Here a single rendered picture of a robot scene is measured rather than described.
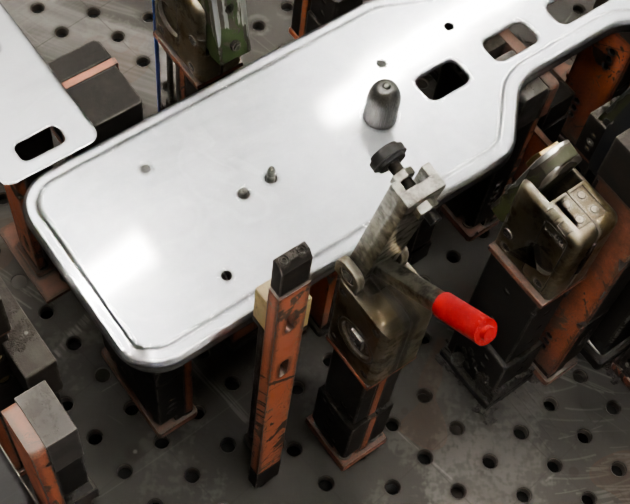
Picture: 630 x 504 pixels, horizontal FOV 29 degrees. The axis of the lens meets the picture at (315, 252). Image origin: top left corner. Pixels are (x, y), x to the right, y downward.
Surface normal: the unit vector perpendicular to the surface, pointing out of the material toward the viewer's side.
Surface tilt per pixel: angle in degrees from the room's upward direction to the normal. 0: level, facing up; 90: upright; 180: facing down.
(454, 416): 0
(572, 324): 90
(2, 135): 0
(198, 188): 0
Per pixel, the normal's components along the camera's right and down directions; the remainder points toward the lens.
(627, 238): -0.80, 0.49
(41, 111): 0.08, -0.47
